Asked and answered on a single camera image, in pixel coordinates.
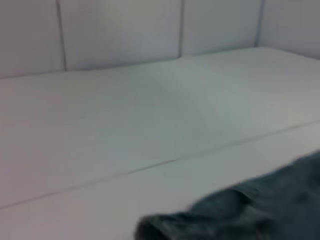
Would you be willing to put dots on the blue denim shorts with print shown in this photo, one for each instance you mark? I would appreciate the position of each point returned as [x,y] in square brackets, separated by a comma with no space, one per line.
[250,212]

